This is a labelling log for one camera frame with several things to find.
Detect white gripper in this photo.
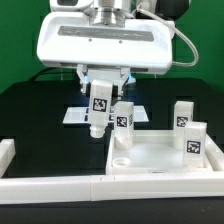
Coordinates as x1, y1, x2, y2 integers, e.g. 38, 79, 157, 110
37, 12, 174, 99

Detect white square tabletop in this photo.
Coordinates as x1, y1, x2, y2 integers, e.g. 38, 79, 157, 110
106, 130, 224, 175

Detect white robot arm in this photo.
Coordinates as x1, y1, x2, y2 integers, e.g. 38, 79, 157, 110
37, 0, 191, 94

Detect white U-shaped obstacle fence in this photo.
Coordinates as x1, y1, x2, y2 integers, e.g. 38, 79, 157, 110
0, 138, 224, 204

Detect white AprilTag base plate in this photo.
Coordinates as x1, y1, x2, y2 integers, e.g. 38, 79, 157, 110
63, 105, 149, 124

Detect black cable at base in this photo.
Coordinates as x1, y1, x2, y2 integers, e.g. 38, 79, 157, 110
27, 66, 79, 83

